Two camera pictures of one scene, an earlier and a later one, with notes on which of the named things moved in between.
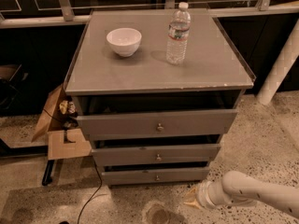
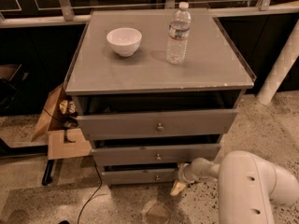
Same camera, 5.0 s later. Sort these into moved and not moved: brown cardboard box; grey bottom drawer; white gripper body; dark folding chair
Moved: white gripper body
Not moved: grey bottom drawer; brown cardboard box; dark folding chair
